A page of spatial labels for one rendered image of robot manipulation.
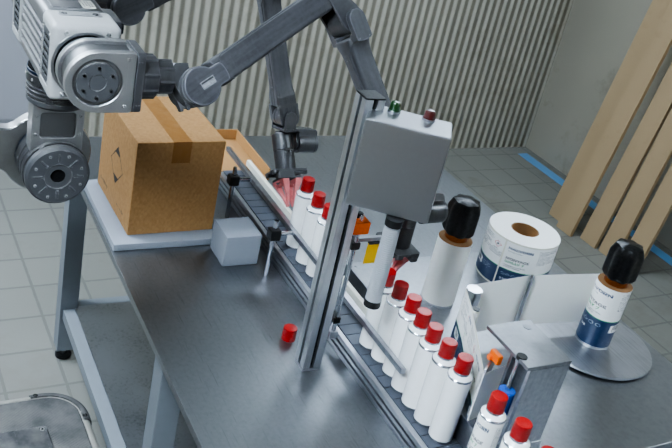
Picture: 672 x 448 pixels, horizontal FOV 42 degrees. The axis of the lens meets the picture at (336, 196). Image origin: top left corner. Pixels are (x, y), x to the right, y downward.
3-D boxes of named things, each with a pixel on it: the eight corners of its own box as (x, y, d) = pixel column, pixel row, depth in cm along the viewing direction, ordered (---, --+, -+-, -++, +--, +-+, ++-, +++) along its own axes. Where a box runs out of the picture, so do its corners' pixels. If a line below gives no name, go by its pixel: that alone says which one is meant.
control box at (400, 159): (427, 225, 177) (452, 139, 168) (344, 204, 177) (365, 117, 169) (429, 203, 186) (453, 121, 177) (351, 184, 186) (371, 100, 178)
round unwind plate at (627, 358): (676, 373, 223) (677, 369, 222) (584, 391, 208) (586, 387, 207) (594, 303, 246) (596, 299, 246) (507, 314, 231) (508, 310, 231)
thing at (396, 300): (396, 363, 202) (418, 288, 193) (376, 366, 200) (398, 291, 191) (385, 349, 206) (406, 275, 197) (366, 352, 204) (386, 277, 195)
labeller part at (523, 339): (571, 364, 170) (572, 359, 170) (526, 371, 165) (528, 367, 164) (528, 322, 181) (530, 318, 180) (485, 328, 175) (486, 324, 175)
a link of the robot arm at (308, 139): (272, 107, 245) (285, 111, 238) (308, 107, 251) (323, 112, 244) (268, 149, 248) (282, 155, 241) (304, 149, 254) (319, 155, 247)
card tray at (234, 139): (268, 180, 284) (270, 168, 282) (191, 182, 272) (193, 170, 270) (235, 139, 307) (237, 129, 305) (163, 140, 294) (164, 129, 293)
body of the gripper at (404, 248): (396, 236, 212) (404, 210, 209) (418, 260, 204) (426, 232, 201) (373, 238, 209) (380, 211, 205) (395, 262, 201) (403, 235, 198)
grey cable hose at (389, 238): (383, 308, 185) (407, 222, 176) (368, 310, 183) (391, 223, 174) (374, 299, 188) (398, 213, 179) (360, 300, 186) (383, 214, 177)
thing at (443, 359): (441, 425, 186) (467, 347, 177) (421, 429, 184) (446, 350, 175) (428, 409, 190) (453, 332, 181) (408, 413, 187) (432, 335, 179)
